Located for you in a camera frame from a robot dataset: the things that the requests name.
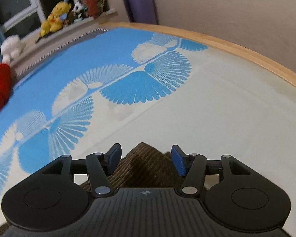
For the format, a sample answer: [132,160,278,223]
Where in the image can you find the white plush toy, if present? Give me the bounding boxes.
[1,35,26,64]

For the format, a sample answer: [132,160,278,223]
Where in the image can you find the window frame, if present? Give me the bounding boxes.
[0,0,46,38]

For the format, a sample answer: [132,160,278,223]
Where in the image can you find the brown corduroy pants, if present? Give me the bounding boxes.
[0,142,188,237]

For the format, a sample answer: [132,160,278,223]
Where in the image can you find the yellow plush toy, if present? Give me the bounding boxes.
[40,2,71,38]

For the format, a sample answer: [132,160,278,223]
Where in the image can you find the purple rolled mat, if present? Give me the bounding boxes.
[123,0,159,25]

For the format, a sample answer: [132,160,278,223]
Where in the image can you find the blue white patterned bedsheet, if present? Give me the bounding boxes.
[0,28,296,236]

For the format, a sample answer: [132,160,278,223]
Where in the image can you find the wooden bed frame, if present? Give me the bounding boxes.
[101,22,296,88]

